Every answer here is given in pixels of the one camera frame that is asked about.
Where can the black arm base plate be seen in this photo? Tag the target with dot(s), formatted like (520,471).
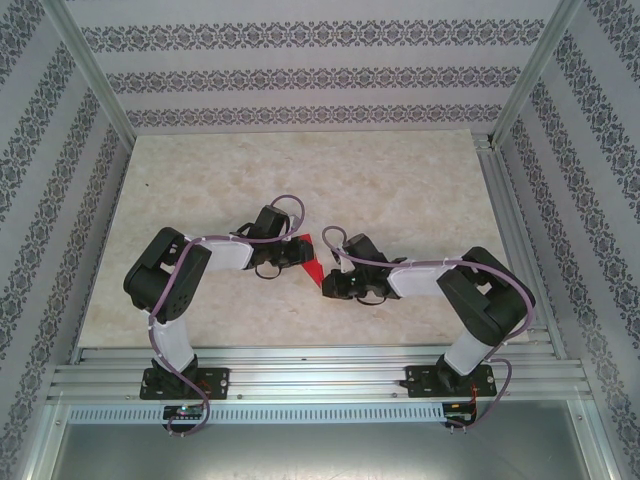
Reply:
(220,382)
(415,385)

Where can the grey sheet metal panel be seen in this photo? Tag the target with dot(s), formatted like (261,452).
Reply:
(320,455)

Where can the small circuit board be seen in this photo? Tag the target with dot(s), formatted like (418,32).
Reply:
(182,412)
(457,409)

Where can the red paper sheet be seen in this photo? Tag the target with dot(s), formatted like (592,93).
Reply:
(314,274)

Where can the aluminium frame rail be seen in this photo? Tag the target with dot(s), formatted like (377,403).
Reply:
(320,375)

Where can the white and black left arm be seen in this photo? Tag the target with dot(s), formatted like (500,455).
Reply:
(165,280)

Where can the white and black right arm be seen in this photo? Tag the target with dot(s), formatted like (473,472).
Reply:
(485,300)

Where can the aluminium side rail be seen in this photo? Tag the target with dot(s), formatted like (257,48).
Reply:
(517,250)

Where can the aluminium frame post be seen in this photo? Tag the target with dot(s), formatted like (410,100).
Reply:
(91,70)
(535,70)

